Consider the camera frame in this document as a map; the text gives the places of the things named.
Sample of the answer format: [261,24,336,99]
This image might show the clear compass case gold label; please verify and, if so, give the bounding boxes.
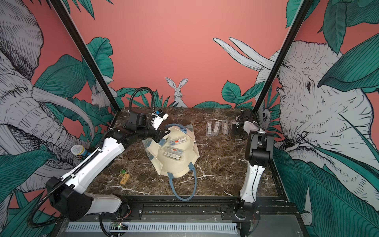
[212,121,221,136]

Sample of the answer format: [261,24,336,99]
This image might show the clear compass case barcode label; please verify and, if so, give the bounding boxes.
[206,121,212,136]

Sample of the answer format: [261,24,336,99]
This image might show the cream canvas tote bag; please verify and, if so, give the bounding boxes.
[142,123,200,201]

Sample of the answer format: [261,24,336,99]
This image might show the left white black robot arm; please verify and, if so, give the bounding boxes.
[46,127,170,221]

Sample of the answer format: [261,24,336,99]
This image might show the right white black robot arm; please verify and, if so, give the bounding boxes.
[232,120,273,203]

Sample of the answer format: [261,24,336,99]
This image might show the clear case red label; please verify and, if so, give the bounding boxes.
[169,136,188,146]

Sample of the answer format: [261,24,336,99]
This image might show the small wooden tag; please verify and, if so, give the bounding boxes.
[119,173,130,186]

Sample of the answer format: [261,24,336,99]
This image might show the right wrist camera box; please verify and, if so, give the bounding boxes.
[236,110,253,122]

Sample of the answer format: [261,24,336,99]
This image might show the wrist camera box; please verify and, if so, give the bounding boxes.
[129,109,169,131]
[236,110,253,122]

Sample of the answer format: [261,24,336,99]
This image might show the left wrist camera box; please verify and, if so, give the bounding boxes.
[129,109,169,131]

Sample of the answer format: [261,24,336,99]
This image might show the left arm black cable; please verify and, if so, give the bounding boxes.
[129,86,156,114]

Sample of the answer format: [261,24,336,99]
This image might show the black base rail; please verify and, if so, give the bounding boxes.
[52,196,300,222]

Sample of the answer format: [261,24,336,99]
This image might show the black right frame post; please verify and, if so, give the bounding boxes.
[253,0,313,114]

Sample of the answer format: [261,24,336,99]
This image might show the black frame post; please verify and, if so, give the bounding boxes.
[49,0,121,113]
[253,0,313,114]

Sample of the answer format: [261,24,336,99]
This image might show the white vented cable duct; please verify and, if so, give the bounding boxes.
[65,222,238,234]

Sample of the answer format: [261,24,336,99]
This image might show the black left frame post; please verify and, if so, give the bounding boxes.
[49,0,121,113]

